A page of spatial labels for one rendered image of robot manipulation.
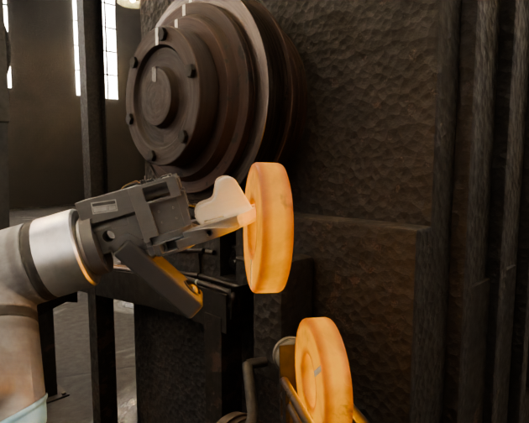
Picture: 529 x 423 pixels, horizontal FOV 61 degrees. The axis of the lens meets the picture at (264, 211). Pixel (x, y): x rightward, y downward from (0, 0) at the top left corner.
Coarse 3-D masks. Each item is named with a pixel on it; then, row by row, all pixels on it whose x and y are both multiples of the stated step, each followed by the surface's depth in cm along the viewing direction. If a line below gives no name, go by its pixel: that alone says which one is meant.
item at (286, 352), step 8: (280, 344) 64; (288, 344) 64; (280, 352) 64; (288, 352) 64; (280, 360) 64; (288, 360) 64; (280, 368) 64; (288, 368) 64; (280, 376) 64; (288, 376) 64; (280, 384) 64; (280, 392) 64; (296, 392) 64; (280, 400) 64; (280, 408) 64
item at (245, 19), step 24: (192, 0) 95; (216, 0) 89; (240, 0) 84; (240, 24) 85; (264, 24) 86; (264, 48) 81; (264, 72) 81; (264, 96) 82; (264, 120) 82; (264, 144) 86; (240, 168) 88
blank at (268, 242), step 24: (264, 168) 49; (264, 192) 46; (288, 192) 47; (264, 216) 46; (288, 216) 46; (264, 240) 46; (288, 240) 46; (264, 264) 46; (288, 264) 47; (264, 288) 49
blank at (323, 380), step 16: (304, 320) 58; (320, 320) 56; (304, 336) 58; (320, 336) 53; (336, 336) 53; (304, 352) 59; (320, 352) 51; (336, 352) 51; (304, 368) 60; (320, 368) 51; (336, 368) 50; (304, 384) 60; (320, 384) 51; (336, 384) 50; (304, 400) 59; (320, 400) 51; (336, 400) 49; (352, 400) 50; (320, 416) 51; (336, 416) 49; (352, 416) 50
